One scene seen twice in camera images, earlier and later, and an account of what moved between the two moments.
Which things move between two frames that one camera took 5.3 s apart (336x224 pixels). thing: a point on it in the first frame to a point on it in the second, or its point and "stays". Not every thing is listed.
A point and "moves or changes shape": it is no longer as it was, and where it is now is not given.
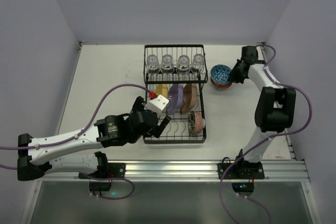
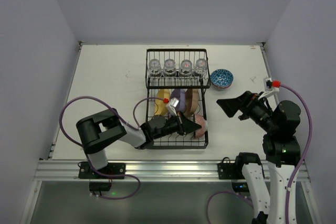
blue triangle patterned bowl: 220,73 moves or changes shape
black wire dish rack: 178,73 stays
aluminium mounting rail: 175,170 stays
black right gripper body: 235,72 to 245,107
